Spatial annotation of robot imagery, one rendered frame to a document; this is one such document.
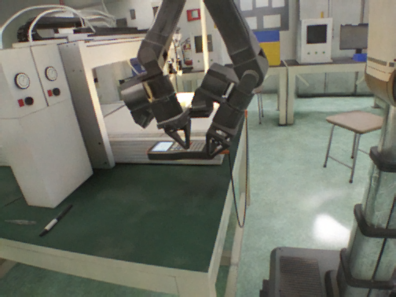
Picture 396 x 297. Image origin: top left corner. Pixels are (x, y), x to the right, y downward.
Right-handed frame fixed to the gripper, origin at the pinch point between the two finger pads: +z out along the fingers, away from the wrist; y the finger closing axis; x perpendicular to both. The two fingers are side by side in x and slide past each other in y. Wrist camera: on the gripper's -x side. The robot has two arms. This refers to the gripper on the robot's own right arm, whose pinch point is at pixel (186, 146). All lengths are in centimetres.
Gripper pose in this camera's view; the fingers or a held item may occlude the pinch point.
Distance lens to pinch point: 69.4
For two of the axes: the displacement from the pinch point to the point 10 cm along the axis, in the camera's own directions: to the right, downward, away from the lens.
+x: 9.0, -2.3, -3.8
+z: 3.6, 8.8, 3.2
